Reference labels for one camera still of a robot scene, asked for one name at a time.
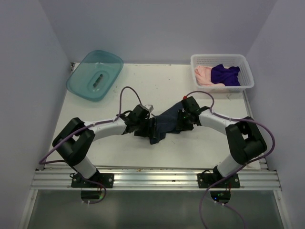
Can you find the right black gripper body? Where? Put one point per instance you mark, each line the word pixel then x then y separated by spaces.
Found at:
pixel 184 122

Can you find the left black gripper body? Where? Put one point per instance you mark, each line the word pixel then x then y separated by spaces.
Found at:
pixel 143 129

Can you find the dark navy blue towel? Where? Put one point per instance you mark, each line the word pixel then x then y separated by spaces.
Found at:
pixel 166 122

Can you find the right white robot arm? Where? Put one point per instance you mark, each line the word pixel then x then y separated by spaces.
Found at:
pixel 243 136

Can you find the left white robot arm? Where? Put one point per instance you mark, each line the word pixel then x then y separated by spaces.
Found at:
pixel 75 139

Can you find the pink towel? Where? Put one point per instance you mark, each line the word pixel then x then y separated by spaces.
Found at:
pixel 203 76

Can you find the purple towel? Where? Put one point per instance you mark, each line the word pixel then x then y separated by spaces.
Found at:
pixel 226 76

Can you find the teal plastic tub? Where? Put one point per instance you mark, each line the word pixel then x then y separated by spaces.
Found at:
pixel 94 76

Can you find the white plastic basket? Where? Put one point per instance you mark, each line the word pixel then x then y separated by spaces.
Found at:
pixel 245 76

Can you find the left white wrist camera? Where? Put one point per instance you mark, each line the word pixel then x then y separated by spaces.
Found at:
pixel 149 107

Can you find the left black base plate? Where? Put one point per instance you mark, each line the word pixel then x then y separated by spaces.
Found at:
pixel 106 179

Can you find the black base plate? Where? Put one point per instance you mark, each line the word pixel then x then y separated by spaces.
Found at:
pixel 206 178
pixel 106 179

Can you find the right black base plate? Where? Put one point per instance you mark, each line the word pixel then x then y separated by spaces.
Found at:
pixel 206 178

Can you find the aluminium mounting rail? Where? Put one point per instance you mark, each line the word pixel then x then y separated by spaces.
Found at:
pixel 57 177

